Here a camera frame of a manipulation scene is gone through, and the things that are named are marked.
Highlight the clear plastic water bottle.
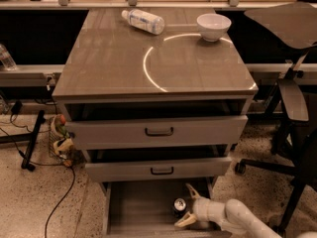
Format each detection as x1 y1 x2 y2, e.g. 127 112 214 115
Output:
121 9 164 35

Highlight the black stand leg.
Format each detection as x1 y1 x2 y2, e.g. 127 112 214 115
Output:
0 110 46 172

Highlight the wire basket with items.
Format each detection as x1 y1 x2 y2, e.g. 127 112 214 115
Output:
50 114 82 168

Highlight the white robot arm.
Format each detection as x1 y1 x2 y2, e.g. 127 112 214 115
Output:
174 183 282 238

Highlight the top drawer with handle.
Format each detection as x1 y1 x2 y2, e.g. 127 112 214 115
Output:
66 115 247 150

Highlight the black floor cable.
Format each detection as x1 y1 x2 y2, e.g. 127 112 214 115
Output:
0 102 76 238

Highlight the open bottom drawer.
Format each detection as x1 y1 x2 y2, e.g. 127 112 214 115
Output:
102 178 231 238

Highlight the blue pepsi can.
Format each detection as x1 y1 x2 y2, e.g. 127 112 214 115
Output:
172 197 187 218

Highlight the grey drawer cabinet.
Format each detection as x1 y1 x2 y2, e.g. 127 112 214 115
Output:
52 7 259 238

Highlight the clear plastic cup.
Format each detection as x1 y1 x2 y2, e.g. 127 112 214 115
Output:
0 44 17 70

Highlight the white bowl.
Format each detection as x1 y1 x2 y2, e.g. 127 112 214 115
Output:
196 13 232 42

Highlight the middle drawer with handle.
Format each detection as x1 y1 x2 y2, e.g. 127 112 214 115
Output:
85 157 232 182

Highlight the drawer with handle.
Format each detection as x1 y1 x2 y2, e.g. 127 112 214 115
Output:
66 115 247 150
85 157 232 182

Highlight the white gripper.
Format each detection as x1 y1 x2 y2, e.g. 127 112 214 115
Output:
174 183 217 228

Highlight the black office chair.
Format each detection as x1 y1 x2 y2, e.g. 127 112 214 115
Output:
235 2 317 236

